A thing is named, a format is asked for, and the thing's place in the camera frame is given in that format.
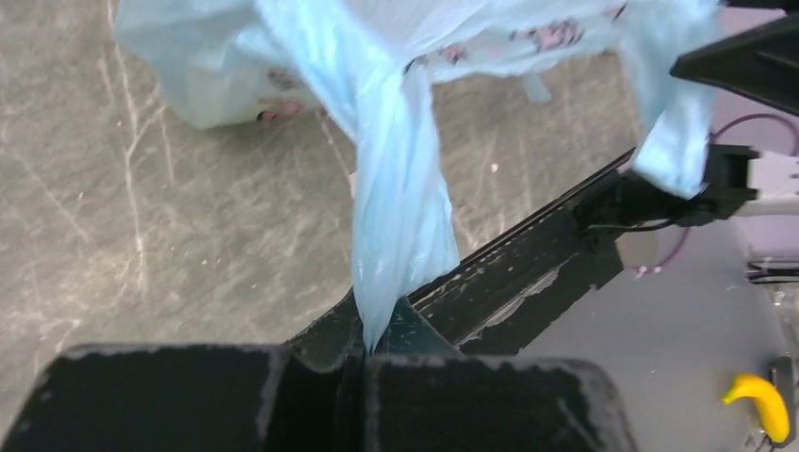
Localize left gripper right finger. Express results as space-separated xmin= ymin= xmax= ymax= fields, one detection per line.
xmin=362 ymin=298 xmax=638 ymax=452

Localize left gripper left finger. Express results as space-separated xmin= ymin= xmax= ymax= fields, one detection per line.
xmin=1 ymin=296 xmax=360 ymax=451

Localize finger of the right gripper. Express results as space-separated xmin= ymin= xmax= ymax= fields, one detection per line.
xmin=671 ymin=15 xmax=798 ymax=116

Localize blue printed plastic bag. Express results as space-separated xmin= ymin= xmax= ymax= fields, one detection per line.
xmin=114 ymin=1 xmax=721 ymax=350

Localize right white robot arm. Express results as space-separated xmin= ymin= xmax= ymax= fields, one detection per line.
xmin=670 ymin=12 xmax=798 ymax=223

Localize yellow fake banana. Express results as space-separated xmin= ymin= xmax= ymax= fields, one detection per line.
xmin=722 ymin=373 xmax=791 ymax=443

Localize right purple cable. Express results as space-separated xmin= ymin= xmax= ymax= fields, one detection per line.
xmin=630 ymin=112 xmax=799 ymax=277

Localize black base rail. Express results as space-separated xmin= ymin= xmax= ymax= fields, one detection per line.
xmin=286 ymin=146 xmax=759 ymax=357

